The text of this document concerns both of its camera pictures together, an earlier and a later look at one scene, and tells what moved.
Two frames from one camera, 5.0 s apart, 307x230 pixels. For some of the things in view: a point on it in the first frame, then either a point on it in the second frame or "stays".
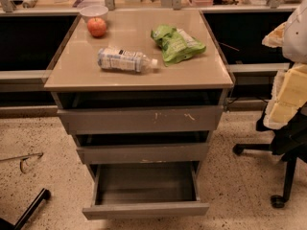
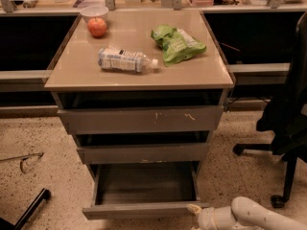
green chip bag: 176,44 stays
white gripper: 295,42 to 204,219
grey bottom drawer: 145,190 stays
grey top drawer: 161,120 stays
